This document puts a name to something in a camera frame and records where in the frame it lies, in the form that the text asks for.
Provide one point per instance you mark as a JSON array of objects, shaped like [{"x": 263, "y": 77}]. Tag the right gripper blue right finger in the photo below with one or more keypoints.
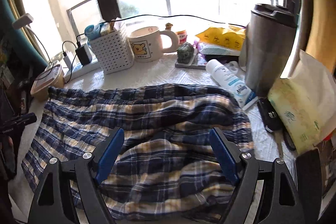
[{"x": 227, "y": 154}]

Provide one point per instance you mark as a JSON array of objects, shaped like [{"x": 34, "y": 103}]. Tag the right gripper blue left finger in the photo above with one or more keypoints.
[{"x": 106, "y": 153}]

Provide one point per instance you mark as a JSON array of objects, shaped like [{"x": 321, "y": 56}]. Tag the blue plaid pants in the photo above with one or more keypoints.
[{"x": 166, "y": 166}]

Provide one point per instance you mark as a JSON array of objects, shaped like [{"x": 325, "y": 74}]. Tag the black car key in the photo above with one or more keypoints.
[{"x": 269, "y": 117}]

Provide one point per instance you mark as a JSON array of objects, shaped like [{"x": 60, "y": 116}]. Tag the white lotion tube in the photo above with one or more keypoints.
[{"x": 227, "y": 76}]

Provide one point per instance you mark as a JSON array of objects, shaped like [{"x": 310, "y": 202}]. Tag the brown lidded food container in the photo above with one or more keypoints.
[{"x": 51, "y": 77}]

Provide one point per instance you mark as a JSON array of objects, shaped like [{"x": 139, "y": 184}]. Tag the green tissue pack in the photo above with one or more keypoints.
[{"x": 296, "y": 110}]

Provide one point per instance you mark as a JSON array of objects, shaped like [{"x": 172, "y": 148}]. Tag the white power strip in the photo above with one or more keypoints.
[{"x": 79, "y": 70}]

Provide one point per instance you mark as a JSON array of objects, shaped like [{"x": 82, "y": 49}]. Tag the white charger adapter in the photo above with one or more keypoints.
[{"x": 68, "y": 58}]

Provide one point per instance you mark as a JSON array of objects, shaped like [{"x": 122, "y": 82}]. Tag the small green figurine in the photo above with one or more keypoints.
[{"x": 184, "y": 53}]

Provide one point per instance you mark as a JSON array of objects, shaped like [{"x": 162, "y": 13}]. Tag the black charger brick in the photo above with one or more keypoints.
[{"x": 83, "y": 54}]

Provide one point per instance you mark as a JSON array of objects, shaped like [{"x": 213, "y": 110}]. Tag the white perforated plastic basket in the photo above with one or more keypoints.
[{"x": 113, "y": 51}]

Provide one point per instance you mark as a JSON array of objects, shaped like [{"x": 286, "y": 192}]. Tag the white desk lamp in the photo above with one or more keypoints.
[{"x": 23, "y": 22}]

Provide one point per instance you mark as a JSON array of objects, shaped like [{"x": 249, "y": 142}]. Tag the yellow snack bag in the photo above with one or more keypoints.
[{"x": 231, "y": 37}]

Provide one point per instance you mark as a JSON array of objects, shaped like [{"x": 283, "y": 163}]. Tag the white bear mug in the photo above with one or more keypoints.
[{"x": 146, "y": 43}]

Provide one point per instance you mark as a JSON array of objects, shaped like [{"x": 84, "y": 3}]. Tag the blue plastic bag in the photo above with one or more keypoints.
[{"x": 92, "y": 32}]

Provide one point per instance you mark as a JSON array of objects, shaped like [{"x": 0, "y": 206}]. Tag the steel travel tumbler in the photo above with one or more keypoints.
[{"x": 268, "y": 42}]

